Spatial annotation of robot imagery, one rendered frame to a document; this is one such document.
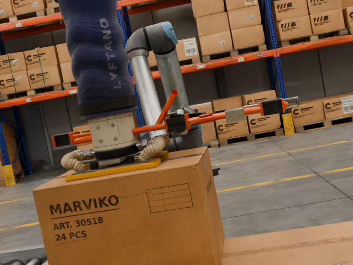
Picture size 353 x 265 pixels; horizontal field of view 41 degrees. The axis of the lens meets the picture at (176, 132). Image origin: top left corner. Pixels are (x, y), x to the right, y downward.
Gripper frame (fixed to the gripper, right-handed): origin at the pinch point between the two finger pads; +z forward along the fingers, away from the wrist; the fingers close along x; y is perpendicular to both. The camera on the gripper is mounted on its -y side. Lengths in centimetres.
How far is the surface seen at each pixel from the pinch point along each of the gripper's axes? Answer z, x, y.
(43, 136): -813, -29, 408
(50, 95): -687, 50, 323
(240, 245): -8, -53, -13
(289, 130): -716, -96, -103
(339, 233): -6, -53, -51
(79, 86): 8.0, 20.0, 33.6
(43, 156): -812, -72, 418
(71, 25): 10, 42, 32
